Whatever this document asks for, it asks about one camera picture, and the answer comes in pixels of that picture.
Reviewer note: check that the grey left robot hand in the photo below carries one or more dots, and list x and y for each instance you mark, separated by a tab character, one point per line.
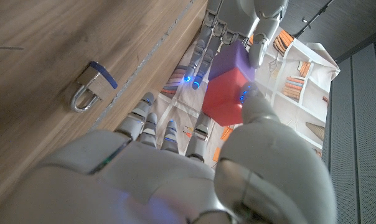
234	18

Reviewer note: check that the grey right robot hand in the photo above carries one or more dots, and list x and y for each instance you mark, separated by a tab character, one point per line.
144	180

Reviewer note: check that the purple magnetic block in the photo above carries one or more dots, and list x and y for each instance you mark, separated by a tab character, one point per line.
231	62

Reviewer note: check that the red magnetic block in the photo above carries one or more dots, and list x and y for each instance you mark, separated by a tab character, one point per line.
223	96

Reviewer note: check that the printed bookshelf backdrop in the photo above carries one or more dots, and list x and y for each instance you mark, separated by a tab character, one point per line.
300	102

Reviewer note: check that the silver padlock with blue band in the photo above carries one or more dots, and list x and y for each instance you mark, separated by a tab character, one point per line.
97	82

